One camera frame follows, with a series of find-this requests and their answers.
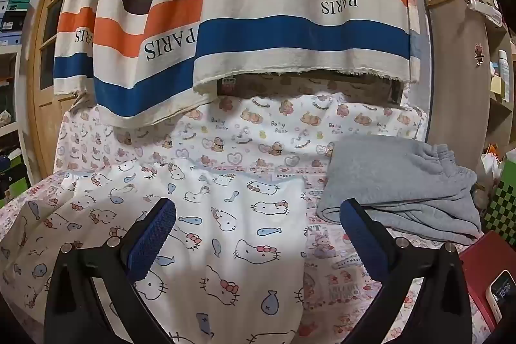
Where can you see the pink-print bed sheet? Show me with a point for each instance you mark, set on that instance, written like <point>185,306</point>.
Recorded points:
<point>342,287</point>

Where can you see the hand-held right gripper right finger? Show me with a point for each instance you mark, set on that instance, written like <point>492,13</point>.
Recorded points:
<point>363,237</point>

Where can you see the stack of shoe boxes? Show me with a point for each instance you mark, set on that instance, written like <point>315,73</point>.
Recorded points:
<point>14,13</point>

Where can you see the red box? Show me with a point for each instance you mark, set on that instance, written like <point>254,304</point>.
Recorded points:
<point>483,255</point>

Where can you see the bear-print blanket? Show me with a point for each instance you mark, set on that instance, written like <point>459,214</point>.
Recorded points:
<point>282,126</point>

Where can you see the cream smartphone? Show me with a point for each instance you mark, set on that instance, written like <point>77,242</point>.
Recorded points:
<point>502,291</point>

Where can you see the green checkered bag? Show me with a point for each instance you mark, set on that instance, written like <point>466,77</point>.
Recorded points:
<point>504,203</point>

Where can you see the wooden shelf unit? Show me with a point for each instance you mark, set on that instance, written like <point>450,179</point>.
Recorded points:
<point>455,86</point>

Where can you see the white cat-print pants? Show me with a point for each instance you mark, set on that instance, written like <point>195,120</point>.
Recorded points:
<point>242,231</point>

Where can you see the striped curtain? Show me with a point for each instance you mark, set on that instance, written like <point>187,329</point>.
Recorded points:
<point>282,5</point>

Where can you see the white storage shelf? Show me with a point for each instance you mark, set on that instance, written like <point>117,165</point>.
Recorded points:
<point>12,86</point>

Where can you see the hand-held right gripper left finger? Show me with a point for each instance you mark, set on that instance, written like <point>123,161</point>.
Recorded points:
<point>153,239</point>

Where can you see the grey folded pants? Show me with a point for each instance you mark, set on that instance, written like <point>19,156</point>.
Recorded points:
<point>383,174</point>

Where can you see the white bottle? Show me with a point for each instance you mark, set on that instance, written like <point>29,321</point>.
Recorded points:
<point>503,64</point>

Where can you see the bear sticker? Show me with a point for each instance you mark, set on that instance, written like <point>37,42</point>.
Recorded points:
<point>479,54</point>

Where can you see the wooden glazed door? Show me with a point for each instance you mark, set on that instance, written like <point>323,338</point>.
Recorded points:
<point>44,106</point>

